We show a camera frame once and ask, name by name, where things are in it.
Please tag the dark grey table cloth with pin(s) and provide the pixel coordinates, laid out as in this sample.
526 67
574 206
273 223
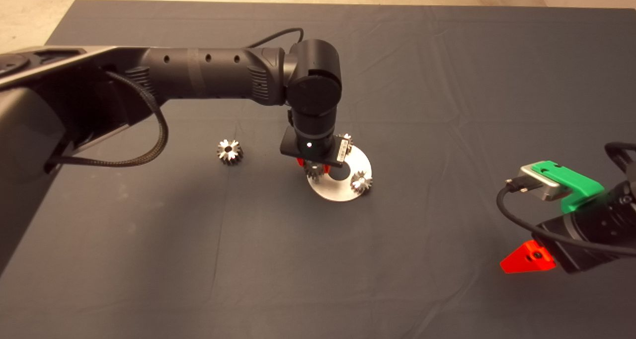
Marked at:
318 259

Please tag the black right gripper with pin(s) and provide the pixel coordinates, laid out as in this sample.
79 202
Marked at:
586 232

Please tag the smaller steel gear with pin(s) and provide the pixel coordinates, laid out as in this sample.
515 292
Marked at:
314 172
346 137
361 182

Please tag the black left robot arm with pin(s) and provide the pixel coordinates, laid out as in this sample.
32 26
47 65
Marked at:
218 73

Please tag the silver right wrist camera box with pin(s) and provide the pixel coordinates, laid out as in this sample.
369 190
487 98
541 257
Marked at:
548 191

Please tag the larger steel gear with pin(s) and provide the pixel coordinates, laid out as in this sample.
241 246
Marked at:
229 151

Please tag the green right camera mount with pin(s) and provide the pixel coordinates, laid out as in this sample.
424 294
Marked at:
580 184

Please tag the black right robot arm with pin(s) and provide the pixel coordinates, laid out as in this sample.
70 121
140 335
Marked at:
630 200

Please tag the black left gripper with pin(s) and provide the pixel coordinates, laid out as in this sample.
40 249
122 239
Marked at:
313 149

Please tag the round metal plate with hole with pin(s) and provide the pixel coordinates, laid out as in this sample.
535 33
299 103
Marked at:
338 192

